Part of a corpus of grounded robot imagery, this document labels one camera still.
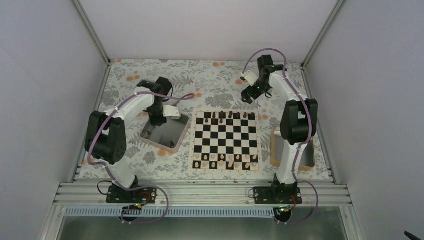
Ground silver metal tray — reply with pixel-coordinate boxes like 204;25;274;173
140;114;190;154

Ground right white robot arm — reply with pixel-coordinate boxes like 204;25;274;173
240;55;318;204

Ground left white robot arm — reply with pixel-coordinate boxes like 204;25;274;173
84;77;173;203

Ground floral patterned table mat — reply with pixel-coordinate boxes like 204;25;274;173
78;59;332;182

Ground gold rimmed metal tray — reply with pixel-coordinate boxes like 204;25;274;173
270;126;316;172

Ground black white chessboard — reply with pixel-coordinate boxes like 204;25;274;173
188;108;263;175

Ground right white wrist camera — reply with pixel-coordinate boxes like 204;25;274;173
240;70;259;86

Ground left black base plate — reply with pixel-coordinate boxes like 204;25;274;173
105;185;157;204

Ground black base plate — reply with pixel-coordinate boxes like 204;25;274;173
105;185;157;204
252;186;303;205

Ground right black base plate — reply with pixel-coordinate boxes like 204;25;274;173
252;186;303;205

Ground aluminium rail frame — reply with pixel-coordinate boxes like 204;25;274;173
53;181;353;207

